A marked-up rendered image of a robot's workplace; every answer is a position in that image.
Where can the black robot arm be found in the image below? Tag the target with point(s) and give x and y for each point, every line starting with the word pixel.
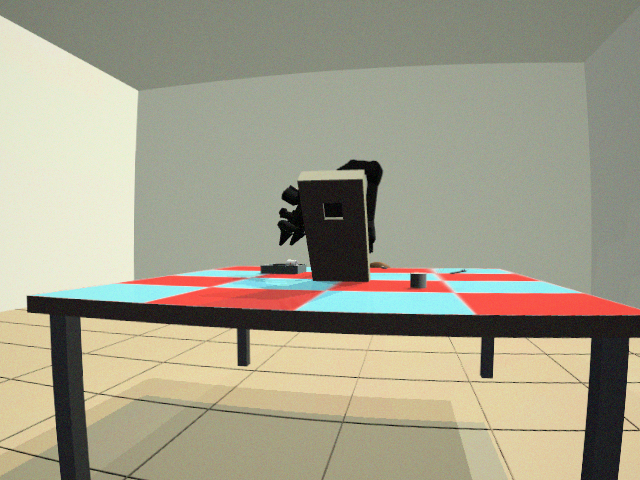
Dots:
pixel 373 172

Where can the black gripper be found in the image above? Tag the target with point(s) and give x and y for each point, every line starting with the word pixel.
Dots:
pixel 296 225

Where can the white square tray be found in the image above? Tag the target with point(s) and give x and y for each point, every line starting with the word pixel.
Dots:
pixel 282 269

